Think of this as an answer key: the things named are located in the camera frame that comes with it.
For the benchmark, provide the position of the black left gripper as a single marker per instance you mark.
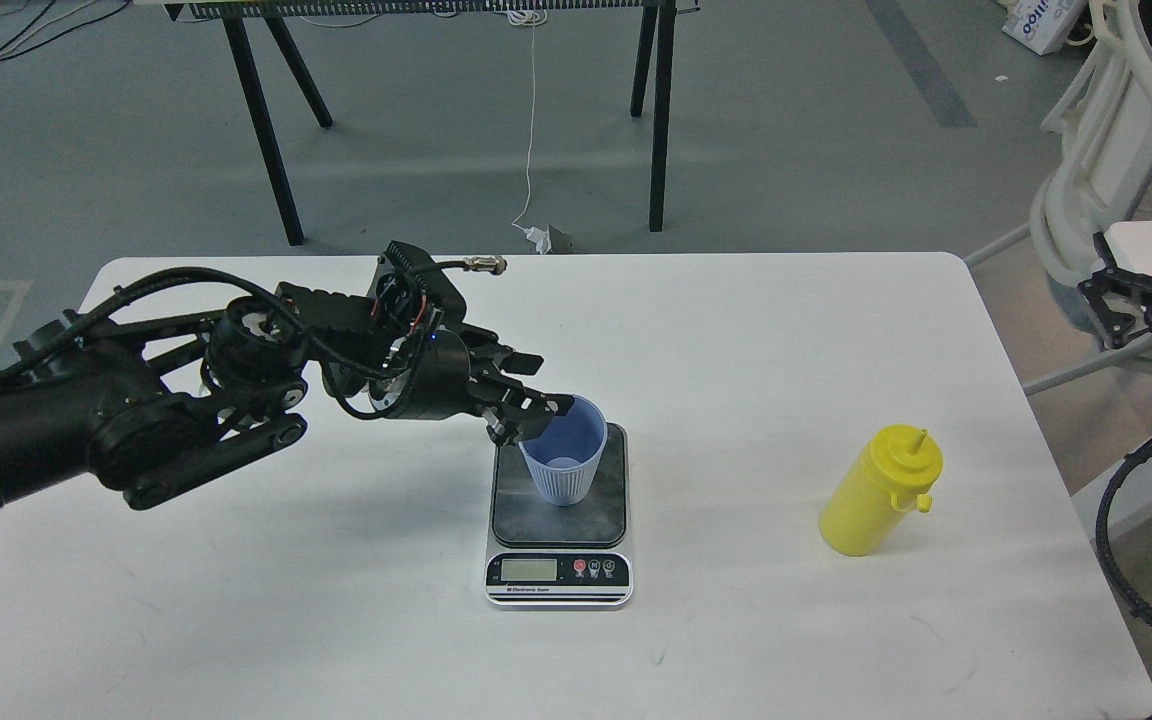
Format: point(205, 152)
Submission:
point(470, 372)

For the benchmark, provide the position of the blue ribbed plastic cup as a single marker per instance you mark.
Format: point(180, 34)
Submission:
point(563, 460)

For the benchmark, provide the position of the yellow squeeze seasoning bottle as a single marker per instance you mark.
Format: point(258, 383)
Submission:
point(892, 476)

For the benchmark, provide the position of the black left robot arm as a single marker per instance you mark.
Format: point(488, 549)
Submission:
point(190, 374)

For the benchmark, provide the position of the digital kitchen scale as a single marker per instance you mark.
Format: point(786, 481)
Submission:
point(543, 556)

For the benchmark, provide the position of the white power adapter on floor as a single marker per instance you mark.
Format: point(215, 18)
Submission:
point(549, 241)

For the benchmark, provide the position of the white printed box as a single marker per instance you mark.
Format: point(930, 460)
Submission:
point(1042, 26)

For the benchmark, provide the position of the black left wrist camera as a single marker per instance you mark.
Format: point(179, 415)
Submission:
point(410, 290)

